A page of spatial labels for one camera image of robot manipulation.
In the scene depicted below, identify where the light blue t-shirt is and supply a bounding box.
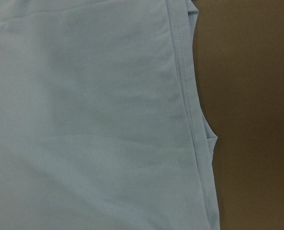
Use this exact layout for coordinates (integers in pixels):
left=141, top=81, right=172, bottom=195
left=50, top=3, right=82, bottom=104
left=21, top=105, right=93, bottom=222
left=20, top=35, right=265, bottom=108
left=0, top=0, right=220, bottom=230

